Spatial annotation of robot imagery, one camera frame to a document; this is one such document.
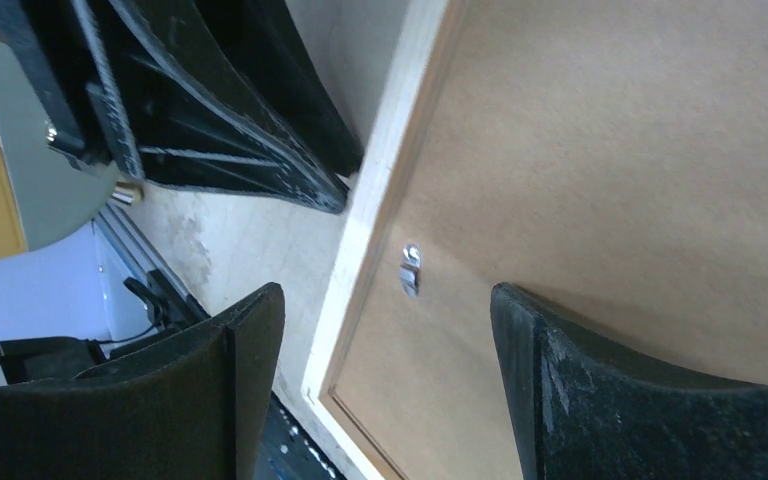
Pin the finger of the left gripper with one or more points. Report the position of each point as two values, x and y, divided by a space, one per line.
261 41

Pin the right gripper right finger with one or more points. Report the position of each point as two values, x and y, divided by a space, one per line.
583 406

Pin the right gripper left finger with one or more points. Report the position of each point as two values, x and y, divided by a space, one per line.
191 406

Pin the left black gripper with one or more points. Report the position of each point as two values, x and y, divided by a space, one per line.
142 87

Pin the wooden picture frame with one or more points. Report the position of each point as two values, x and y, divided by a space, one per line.
421 55

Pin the brown backing board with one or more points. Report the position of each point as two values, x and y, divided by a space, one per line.
610 157

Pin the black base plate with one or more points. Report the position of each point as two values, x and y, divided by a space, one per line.
285 450

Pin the aluminium rail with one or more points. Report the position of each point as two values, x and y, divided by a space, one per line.
140 270

